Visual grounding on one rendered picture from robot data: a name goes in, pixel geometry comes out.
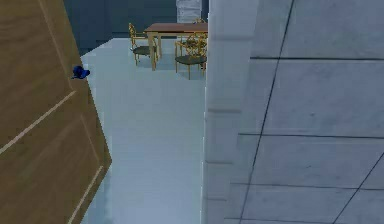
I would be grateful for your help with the brown wooden room door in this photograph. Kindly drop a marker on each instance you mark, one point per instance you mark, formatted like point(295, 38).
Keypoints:
point(43, 110)

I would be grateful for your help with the brown wooden dining table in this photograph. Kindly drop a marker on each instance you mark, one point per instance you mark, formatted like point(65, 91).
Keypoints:
point(176, 28)

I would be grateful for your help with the gold chair with dark seat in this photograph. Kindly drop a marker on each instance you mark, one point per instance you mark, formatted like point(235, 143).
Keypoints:
point(142, 50)
point(191, 58)
point(200, 21)

